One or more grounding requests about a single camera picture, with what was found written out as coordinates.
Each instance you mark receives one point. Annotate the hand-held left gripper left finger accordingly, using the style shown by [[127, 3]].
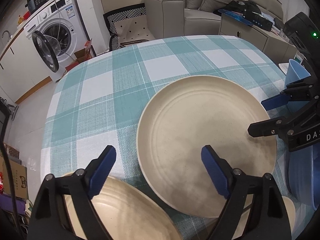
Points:
[[103, 172]]

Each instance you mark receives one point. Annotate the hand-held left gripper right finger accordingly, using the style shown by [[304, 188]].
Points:
[[215, 175]]

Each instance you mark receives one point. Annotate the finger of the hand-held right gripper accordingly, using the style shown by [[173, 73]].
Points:
[[275, 101], [262, 128]]

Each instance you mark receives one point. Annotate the blue bowl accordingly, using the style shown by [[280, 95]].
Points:
[[300, 177], [296, 71]]

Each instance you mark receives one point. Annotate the black box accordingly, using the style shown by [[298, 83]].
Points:
[[260, 20]]

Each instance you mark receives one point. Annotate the beige side cabinet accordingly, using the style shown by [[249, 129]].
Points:
[[250, 37]]

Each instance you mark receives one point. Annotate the black clothing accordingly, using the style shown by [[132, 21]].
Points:
[[240, 6]]

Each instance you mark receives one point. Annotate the teal checked tablecloth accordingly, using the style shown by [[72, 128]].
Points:
[[100, 105]]

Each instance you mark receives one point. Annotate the blue packet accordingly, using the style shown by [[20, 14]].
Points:
[[232, 16]]

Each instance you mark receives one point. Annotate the brown cardboard box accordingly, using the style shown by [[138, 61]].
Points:
[[17, 177]]

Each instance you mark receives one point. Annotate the purple item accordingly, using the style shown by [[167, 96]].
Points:
[[7, 205]]

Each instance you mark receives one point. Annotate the red cardboard box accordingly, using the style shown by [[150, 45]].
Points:
[[86, 52]]

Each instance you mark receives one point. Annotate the grey sofa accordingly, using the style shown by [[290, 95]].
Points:
[[170, 15]]

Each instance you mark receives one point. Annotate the white kitchen cabinet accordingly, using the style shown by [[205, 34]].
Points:
[[15, 62]]

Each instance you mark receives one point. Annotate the white washing machine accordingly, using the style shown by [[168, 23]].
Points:
[[67, 22]]

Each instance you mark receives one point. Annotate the metal faucet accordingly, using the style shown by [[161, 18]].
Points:
[[6, 33]]

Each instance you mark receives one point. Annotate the red yellow packet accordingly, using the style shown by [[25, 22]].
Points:
[[22, 18]]

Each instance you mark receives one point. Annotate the black pressure cooker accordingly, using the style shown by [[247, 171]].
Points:
[[37, 0]]

